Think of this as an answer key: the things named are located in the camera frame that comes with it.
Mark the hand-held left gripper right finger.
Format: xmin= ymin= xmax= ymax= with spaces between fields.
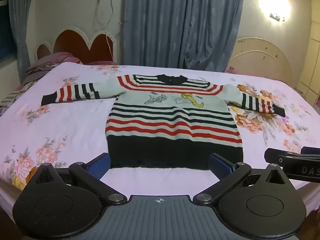
xmin=193 ymin=153 xmax=292 ymax=207

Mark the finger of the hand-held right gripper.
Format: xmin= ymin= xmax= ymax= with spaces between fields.
xmin=264 ymin=148 xmax=304 ymax=159
xmin=301 ymin=146 xmax=320 ymax=155

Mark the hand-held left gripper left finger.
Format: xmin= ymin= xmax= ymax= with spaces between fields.
xmin=27 ymin=152 xmax=128 ymax=206

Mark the striped knit sweater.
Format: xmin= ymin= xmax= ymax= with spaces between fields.
xmin=41 ymin=74 xmax=286 ymax=171

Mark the floral pink bed sheet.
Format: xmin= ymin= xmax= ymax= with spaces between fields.
xmin=0 ymin=62 xmax=320 ymax=219

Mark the cream wardrobe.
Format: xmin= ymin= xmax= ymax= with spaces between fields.
xmin=298 ymin=17 xmax=320 ymax=107

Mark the cream round headboard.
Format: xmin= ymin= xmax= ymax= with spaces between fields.
xmin=228 ymin=37 xmax=293 ymax=86

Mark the grey patterned quilt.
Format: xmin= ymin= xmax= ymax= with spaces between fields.
xmin=0 ymin=61 xmax=55 ymax=114

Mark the pink pillow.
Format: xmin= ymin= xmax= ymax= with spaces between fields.
xmin=37 ymin=52 xmax=82 ymax=66

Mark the red and white headboard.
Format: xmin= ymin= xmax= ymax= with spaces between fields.
xmin=34 ymin=25 xmax=118 ymax=65

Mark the wide blue curtain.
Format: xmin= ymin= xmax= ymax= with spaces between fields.
xmin=122 ymin=0 xmax=247 ymax=72

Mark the dark window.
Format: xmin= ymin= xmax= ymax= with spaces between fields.
xmin=0 ymin=1 xmax=19 ymax=64

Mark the narrow blue curtain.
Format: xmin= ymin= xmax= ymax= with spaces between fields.
xmin=8 ymin=0 xmax=38 ymax=64

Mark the white charging cable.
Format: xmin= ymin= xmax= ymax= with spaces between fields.
xmin=93 ymin=0 xmax=113 ymax=61

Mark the wall lamp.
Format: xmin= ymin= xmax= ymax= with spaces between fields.
xmin=269 ymin=12 xmax=286 ymax=22

